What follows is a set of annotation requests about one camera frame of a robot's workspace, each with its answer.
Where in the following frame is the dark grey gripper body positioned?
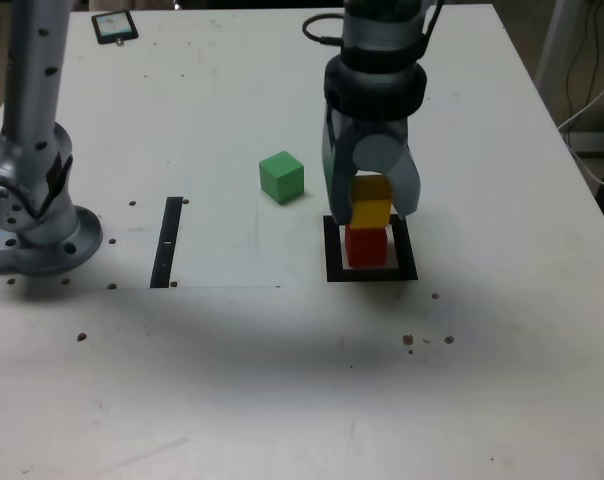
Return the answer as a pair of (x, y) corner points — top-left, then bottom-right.
(333, 111), (410, 149)

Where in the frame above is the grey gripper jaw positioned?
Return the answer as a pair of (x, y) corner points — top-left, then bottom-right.
(352, 133), (423, 219)
(320, 101), (357, 227)

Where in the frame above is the yellow cube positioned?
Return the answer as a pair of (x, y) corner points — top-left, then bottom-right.
(349, 174), (394, 231)

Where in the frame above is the green cube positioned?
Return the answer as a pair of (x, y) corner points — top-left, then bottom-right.
(258, 150), (305, 206)

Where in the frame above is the red cube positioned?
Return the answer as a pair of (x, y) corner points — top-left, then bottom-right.
(344, 225), (388, 268)

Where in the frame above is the black tape square outline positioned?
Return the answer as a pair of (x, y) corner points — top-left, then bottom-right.
(323, 213), (419, 283)

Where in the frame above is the black tape strip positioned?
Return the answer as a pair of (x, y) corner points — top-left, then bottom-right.
(150, 196), (184, 290)

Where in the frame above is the black smartphone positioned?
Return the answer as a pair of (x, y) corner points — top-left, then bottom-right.
(91, 9), (140, 46)

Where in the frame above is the white cable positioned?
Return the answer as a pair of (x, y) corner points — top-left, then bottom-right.
(556, 69), (604, 132)
(565, 132), (604, 190)

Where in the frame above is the white post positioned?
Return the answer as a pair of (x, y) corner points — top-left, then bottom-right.
(534, 0), (583, 104)

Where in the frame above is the black hanging cable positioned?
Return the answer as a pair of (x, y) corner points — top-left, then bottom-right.
(589, 0), (604, 104)
(565, 0), (589, 119)

